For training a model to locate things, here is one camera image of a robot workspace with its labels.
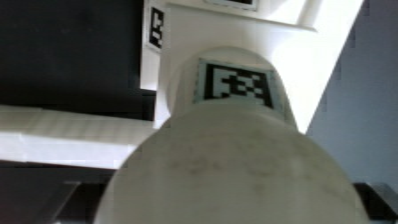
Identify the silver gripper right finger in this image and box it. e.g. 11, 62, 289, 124
354, 182, 398, 224

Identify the white lamp bulb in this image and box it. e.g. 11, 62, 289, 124
93, 47, 370, 224

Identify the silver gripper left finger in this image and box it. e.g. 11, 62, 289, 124
24, 181, 107, 224

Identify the white lamp base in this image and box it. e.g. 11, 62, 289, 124
141, 0, 365, 130

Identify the white L-shaped wall fence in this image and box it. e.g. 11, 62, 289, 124
0, 104, 161, 170

